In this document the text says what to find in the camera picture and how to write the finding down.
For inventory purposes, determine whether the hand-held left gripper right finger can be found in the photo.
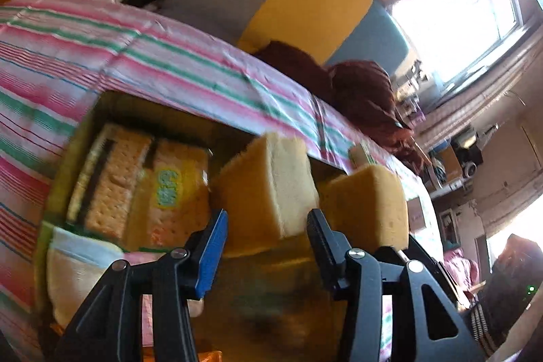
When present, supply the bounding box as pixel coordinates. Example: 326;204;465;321
306;208;484;362

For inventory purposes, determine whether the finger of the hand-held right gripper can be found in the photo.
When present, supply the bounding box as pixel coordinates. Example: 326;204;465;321
399;237;460;308

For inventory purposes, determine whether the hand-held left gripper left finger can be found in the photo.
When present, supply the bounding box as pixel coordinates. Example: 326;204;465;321
55;209;230;362

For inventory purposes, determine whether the large yellow sponge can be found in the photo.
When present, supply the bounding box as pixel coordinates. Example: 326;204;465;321
209;132;320;258

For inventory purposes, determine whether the pink quilt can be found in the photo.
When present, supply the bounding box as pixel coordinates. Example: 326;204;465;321
442;249;481;296

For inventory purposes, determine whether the framed picture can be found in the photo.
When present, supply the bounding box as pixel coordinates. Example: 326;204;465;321
438;208;462;249

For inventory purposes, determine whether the yellow snack packet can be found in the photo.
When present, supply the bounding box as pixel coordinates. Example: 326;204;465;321
124;138;213;251

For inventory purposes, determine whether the cardboard box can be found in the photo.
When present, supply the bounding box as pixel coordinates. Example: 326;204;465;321
436;145;462;181

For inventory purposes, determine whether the cracker packet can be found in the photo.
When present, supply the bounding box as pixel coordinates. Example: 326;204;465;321
65;123;156;243

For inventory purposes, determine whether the dark metal appliance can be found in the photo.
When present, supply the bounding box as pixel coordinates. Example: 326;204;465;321
451;128;485;164

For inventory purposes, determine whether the maroon blanket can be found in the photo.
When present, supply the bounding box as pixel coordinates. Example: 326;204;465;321
251;40;432;173

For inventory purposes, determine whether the striped bed sheet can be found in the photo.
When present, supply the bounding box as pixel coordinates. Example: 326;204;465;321
0;0;446;362

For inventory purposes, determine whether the window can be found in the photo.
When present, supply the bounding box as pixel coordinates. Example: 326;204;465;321
389;0;532;83

